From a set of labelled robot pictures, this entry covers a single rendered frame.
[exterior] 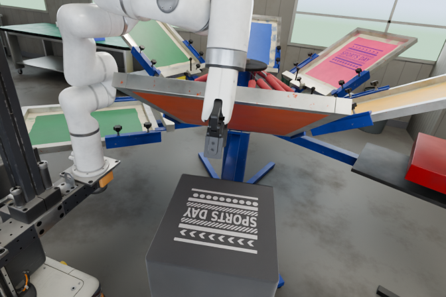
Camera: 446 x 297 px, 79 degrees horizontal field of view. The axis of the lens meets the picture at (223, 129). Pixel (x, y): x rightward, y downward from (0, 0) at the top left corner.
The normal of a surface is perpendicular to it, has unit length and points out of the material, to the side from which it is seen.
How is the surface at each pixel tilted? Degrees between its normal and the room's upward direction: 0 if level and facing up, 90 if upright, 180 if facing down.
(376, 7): 90
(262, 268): 0
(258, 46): 32
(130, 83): 58
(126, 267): 0
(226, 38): 73
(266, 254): 0
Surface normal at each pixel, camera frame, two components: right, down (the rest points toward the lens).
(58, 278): 0.07, -0.88
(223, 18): -0.29, 0.15
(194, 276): -0.13, 0.47
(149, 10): -0.57, 0.42
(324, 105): -0.07, -0.09
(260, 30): 0.00, -0.51
